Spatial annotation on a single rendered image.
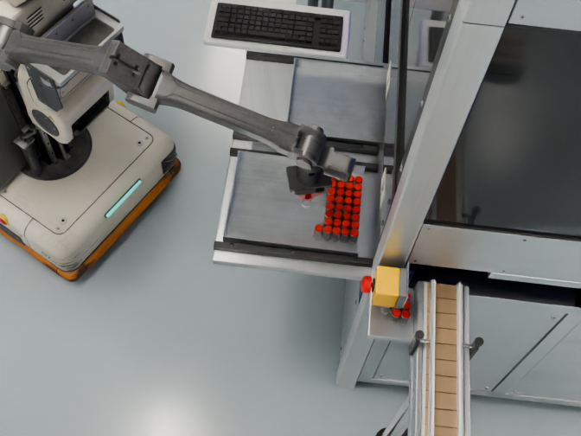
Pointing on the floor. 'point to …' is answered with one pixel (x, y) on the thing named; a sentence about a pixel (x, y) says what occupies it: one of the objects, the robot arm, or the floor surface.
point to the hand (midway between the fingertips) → (307, 195)
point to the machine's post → (430, 150)
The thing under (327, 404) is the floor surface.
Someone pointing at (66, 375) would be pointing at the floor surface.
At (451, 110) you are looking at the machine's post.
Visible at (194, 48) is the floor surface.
